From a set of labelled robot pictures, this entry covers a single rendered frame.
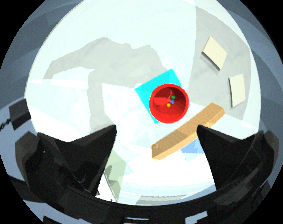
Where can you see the tan wooden plank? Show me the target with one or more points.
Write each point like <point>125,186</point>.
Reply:
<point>184,135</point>

